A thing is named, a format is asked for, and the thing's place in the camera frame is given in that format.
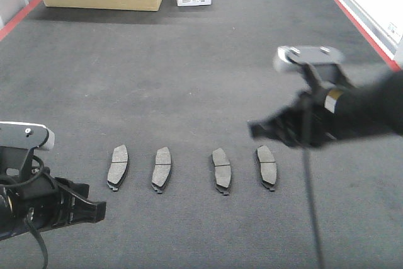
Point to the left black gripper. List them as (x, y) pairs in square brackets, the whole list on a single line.
[(43, 196)]

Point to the grey brake pad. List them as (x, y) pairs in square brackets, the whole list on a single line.
[(162, 169), (118, 168), (267, 167), (223, 171)]

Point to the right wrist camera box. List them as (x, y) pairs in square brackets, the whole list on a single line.
[(288, 58)]

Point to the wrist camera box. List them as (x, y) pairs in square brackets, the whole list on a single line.
[(23, 135), (288, 58)]

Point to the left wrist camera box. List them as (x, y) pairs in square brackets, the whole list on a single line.
[(23, 135)]

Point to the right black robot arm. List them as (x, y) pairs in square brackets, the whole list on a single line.
[(374, 109)]

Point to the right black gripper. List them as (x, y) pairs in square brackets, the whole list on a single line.
[(312, 120)]

